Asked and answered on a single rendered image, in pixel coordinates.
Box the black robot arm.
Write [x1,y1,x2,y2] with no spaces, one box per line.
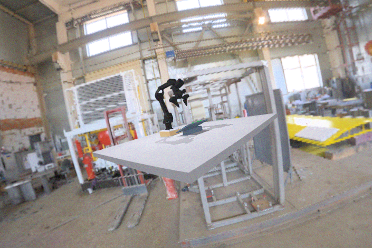
[155,79,186,130]

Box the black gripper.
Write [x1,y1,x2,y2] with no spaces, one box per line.
[169,90,189,107]

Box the blue-grey switch panel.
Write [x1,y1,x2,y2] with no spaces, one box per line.
[176,119,208,136]

